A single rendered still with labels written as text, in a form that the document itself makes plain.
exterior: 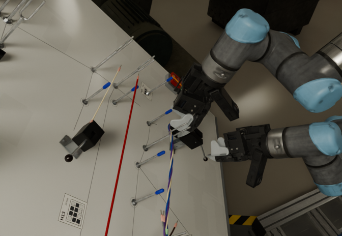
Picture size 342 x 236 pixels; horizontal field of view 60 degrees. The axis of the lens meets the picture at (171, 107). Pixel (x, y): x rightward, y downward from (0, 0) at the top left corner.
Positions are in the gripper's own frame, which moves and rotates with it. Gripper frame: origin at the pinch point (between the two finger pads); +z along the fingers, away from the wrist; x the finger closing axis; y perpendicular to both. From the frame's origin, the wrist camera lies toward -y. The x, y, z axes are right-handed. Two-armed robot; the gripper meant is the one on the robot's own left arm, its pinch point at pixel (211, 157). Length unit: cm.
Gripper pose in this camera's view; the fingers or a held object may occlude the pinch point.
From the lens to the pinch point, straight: 90.5
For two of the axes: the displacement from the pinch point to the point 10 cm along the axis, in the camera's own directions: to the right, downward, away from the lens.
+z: -7.0, 1.9, 6.9
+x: -6.7, 1.6, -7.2
